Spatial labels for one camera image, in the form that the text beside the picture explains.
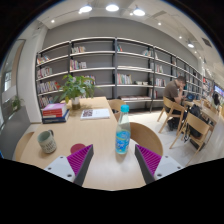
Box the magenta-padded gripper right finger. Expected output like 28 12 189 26
134 144 184 185

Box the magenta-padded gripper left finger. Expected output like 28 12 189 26
44 144 95 187

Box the clear blue-capped drink bottle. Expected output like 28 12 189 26
115 104 132 155

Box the flat round red coaster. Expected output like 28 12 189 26
69 143 87 155

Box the grey patterned ceramic mug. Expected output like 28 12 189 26
36 129 58 155

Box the red thick book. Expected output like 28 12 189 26
41 102 68 118

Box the white printed booklet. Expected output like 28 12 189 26
80 108 111 120

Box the person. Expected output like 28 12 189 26
163 75 188 131

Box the small window potted plant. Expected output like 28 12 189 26
10 95 25 113

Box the green potted table plant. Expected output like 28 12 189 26
53 73 98 110

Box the group of ceiling lights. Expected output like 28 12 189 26
49 3 198 49

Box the grey wall shelf unit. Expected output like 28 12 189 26
34 36 214 113

